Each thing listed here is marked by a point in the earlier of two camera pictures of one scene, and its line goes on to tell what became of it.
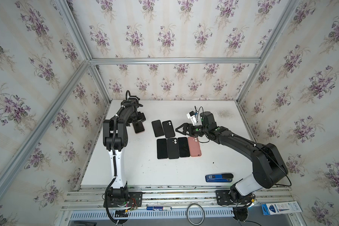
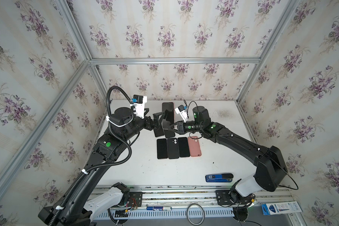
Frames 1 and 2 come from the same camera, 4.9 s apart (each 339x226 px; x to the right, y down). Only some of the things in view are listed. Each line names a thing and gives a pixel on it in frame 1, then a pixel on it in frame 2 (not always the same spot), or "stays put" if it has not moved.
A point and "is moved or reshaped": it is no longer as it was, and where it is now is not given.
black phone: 138,127 is moved or reshaped
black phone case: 173,148 stays put
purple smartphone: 183,147 stays put
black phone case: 168,128 stays put
